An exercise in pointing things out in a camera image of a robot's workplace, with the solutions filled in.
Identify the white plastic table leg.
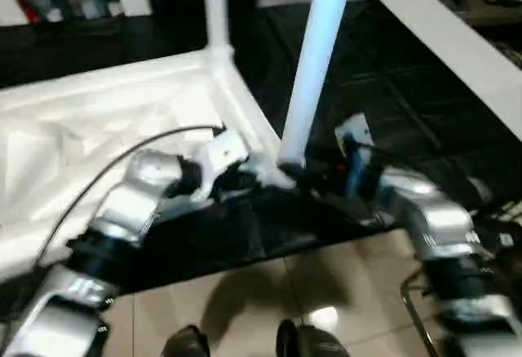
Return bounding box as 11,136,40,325
201,0,236,68
276,0,356,166

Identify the white plastic table top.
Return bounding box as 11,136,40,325
0,45,299,284

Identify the dark robot right foot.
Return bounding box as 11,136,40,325
275,318,347,357

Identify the dark robot foot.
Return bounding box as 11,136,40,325
275,318,347,357
162,324,211,357

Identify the dark robot left foot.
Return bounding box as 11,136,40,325
162,324,211,357

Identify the white flat board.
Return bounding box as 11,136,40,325
378,0,522,142

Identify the red figurine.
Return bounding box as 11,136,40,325
20,0,42,24

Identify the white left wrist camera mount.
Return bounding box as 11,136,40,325
191,130,250,203

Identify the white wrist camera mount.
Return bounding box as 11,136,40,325
334,114,380,195
191,130,250,203

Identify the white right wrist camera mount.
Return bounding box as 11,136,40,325
334,114,380,195

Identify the chrome tube frame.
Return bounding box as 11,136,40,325
399,271,437,350

